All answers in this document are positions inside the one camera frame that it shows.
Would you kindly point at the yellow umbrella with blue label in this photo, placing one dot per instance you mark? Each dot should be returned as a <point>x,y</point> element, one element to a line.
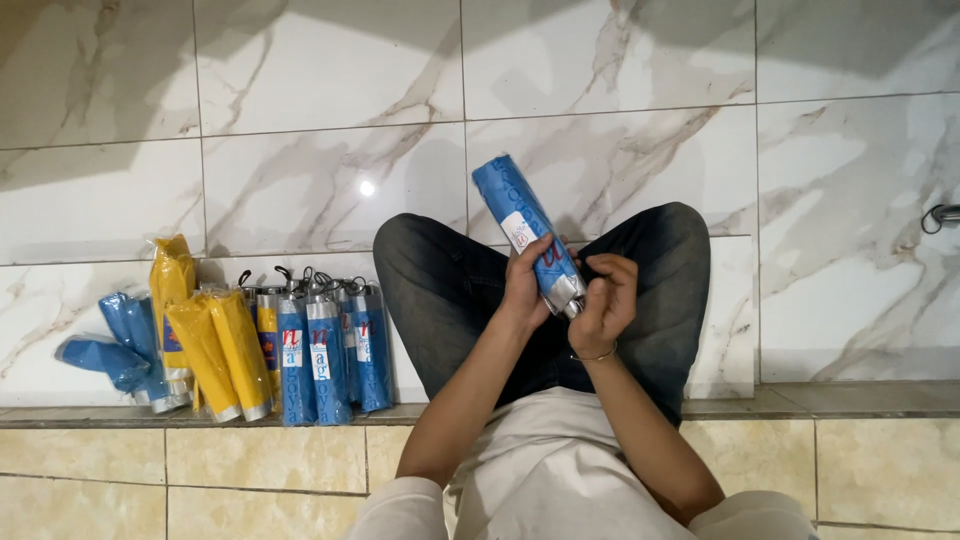
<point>268,330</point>

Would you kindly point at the white shirt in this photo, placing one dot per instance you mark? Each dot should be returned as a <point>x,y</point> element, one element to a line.
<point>555,465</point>

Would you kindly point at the dark blue jeans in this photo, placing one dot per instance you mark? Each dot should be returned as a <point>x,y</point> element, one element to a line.
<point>442,300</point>

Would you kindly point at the person's left fingers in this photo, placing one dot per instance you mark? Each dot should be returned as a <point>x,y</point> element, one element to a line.
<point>536,247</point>

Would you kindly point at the person's right hand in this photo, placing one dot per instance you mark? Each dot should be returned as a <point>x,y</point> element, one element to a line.
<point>611,311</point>

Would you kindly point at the person's left hand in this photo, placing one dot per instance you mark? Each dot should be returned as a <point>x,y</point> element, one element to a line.
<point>521,289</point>

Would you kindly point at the blue sleeved folding umbrella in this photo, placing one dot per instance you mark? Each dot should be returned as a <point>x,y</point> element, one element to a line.
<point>521,202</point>

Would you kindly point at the metal wall fixture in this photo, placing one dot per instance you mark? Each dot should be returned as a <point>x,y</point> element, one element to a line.
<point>943,216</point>

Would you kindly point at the tall yellow packaged umbrella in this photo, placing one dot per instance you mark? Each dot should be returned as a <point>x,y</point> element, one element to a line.
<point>171,277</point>

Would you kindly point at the row of blue packaged umbrellas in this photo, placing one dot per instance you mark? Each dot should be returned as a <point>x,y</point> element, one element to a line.
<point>328,360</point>

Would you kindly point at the person's right fingers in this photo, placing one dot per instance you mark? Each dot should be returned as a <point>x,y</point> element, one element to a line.
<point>611,270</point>

